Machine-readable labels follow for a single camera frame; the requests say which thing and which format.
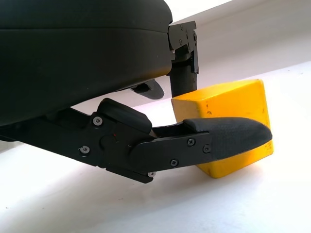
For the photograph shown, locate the yellow wooden block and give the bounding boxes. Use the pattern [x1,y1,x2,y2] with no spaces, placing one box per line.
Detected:
[171,78,275,180]

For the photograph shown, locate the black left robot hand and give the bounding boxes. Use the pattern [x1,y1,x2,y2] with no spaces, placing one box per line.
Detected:
[0,0,272,184]

